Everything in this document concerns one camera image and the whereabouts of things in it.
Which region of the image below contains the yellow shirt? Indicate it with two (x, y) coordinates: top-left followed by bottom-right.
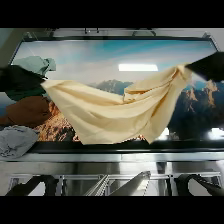
(40, 63), (194, 146)

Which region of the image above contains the brown garment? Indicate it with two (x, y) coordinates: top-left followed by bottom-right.
(0, 95), (55, 130)

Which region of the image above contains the dark green garment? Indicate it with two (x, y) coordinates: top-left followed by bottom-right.
(4, 87), (47, 102)

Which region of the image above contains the pale green garment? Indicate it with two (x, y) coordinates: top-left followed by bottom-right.
(12, 55), (57, 77)

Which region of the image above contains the grey garment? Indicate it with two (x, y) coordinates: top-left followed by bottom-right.
(0, 124), (41, 160)

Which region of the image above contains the silver frame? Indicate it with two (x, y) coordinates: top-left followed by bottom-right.
(0, 28), (224, 197)

